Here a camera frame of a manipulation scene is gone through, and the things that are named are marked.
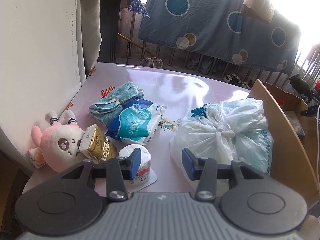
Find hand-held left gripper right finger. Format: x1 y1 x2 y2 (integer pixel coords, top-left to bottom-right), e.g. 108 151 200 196
182 147 265 202

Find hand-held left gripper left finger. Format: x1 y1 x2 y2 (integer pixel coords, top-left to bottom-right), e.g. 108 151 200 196
60 147 142 202

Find orange striped towel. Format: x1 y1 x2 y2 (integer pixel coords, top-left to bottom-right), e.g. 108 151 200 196
27 147 48 168

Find brown cardboard box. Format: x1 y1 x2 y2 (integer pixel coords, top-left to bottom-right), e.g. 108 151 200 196
246 79 320 202

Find white yogurt cup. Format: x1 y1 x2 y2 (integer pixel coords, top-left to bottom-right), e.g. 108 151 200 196
118 144 158 193

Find blue wet wipes pack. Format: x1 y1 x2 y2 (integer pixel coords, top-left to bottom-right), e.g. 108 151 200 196
106 99 168 145

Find gold tissue pack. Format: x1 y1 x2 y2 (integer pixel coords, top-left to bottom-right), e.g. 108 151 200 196
78 124 117 165

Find white tied plastic bag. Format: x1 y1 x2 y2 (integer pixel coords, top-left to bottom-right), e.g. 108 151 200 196
170 98 274 190

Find teal folded towel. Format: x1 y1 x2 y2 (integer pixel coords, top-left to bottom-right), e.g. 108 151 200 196
89 81 145 127

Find pink plush toy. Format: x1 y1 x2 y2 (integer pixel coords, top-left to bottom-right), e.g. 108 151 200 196
30 110 85 173

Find black and white shoes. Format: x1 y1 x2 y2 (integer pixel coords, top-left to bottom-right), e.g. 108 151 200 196
223 74 253 88

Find grey sneakers pair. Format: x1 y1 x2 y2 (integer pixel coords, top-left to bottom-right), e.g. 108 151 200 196
140 57 164 68

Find yellow pole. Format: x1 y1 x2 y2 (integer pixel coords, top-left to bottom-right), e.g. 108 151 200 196
117 32 150 55

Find black device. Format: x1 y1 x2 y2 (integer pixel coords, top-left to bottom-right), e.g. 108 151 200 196
288 74 313 98

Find blue circle-print bedsheet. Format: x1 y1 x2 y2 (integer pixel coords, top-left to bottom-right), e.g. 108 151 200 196
138 0 302 74

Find beige curtain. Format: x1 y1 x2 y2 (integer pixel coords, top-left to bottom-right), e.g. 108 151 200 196
77 0 103 88

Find blue star pennant flag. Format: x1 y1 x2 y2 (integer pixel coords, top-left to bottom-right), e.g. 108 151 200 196
129 0 151 20

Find beige hanging cloth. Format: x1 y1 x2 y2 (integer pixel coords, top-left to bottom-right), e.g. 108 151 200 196
240 0 275 22

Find dark door frame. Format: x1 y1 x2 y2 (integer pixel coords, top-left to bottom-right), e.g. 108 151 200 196
100 0 123 64

